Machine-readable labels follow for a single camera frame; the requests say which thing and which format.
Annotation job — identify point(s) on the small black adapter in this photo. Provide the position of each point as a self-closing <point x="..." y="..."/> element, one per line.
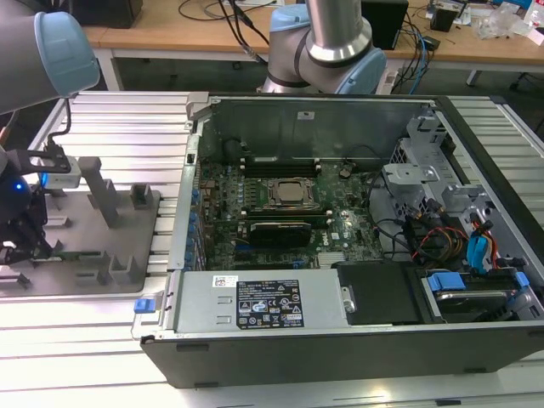
<point x="431" y="42"/>

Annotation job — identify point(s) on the blue case latch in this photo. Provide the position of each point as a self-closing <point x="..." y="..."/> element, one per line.
<point x="143" y="307"/>

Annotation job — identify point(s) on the green motherboard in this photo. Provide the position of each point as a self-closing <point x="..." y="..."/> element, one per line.
<point x="353" y="221"/>

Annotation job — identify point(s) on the clear plastic bag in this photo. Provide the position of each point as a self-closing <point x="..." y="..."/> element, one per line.
<point x="501" y="21"/>

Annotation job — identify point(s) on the black plastic cover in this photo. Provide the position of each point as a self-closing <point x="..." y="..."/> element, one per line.
<point x="378" y="293"/>

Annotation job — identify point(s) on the white power strip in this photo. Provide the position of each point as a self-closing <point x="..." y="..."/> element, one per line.
<point x="387" y="81"/>

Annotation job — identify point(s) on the small black device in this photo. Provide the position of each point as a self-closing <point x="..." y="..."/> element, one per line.
<point x="444" y="19"/>

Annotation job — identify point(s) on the white barcode sticker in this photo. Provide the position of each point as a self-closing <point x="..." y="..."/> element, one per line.
<point x="305" y="115"/>

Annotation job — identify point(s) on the black open PC case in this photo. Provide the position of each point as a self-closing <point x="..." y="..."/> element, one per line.
<point x="340" y="357"/>

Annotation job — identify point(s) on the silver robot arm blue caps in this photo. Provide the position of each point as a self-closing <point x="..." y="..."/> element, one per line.
<point x="25" y="55"/>

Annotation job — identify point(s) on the black equipment box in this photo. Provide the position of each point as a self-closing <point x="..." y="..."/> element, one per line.
<point x="110" y="13"/>

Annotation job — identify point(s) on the black RAM slot white clips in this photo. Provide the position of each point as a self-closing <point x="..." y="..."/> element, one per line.
<point x="280" y="160"/>
<point x="280" y="169"/>
<point x="321" y="220"/>

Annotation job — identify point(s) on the blue disk carrier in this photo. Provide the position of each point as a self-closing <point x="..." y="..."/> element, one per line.
<point x="444" y="284"/>

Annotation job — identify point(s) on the hard disk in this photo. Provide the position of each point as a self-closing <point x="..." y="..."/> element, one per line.
<point x="467" y="298"/>

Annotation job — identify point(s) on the black graphics card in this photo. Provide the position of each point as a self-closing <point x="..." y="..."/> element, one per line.
<point x="280" y="234"/>

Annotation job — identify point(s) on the CPU socket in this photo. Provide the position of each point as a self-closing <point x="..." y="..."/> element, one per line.
<point x="293" y="191"/>

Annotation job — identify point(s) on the silver metal drive cage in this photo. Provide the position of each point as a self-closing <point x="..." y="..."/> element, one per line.
<point x="408" y="176"/>

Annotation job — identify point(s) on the silver finned heat sink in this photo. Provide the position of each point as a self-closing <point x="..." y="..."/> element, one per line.
<point x="331" y="260"/>

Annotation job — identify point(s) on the silver coin battery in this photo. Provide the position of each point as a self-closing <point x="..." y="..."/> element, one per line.
<point x="345" y="173"/>

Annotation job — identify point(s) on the grey plastic part rack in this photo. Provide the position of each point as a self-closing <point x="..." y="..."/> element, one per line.
<point x="127" y="238"/>

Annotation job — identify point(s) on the red white box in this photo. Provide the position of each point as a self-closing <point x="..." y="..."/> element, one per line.
<point x="536" y="25"/>

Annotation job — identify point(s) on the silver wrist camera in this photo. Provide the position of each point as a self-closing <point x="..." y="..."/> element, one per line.
<point x="64" y="176"/>

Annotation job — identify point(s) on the wooden desk white legs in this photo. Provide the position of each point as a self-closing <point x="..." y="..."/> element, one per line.
<point x="170" y="38"/>

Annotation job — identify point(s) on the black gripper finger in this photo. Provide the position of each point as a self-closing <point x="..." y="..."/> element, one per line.
<point x="34" y="240"/>

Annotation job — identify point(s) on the silver CPU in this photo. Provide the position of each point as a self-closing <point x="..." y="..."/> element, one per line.
<point x="293" y="191"/>

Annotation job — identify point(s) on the silver power supply unit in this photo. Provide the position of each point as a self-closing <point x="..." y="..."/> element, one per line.
<point x="204" y="297"/>

